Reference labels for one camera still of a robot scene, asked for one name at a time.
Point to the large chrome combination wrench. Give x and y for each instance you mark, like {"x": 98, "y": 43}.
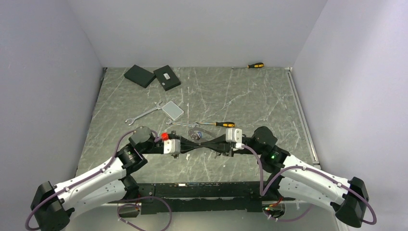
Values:
{"x": 131, "y": 121}

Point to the black yellow handled screwdriver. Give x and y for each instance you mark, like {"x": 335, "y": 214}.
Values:
{"x": 219, "y": 124}

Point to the metal keyring plate with rings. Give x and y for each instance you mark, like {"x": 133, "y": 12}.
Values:
{"x": 200, "y": 135}

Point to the black box with label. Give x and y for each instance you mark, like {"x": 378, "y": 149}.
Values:
{"x": 167, "y": 78}

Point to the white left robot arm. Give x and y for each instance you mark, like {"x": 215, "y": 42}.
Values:
{"x": 54, "y": 205}

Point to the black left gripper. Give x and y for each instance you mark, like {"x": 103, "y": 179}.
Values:
{"x": 186, "y": 145}

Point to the black flat box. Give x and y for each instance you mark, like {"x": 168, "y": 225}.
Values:
{"x": 139, "y": 76}

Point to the small chrome combination wrench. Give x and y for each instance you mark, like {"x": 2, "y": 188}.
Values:
{"x": 172, "y": 122}

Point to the far black yellow screwdriver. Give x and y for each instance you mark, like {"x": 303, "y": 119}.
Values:
{"x": 251, "y": 66}

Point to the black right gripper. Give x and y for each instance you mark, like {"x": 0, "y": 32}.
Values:
{"x": 226, "y": 148}

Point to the grey rectangular flat box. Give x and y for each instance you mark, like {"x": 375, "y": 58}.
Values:
{"x": 173, "y": 111}

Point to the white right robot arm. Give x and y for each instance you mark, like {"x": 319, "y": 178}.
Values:
{"x": 285, "y": 175}

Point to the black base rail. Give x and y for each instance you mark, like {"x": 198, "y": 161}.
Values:
{"x": 198, "y": 197}

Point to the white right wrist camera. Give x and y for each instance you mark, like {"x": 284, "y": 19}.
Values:
{"x": 233, "y": 135}

